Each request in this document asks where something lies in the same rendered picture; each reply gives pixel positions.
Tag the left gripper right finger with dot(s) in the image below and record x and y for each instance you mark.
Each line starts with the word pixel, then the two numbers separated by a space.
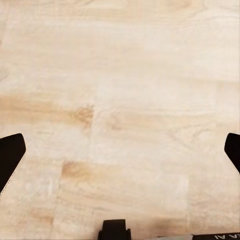
pixel 232 149

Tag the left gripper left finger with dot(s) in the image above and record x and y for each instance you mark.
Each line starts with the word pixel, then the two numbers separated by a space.
pixel 12 149

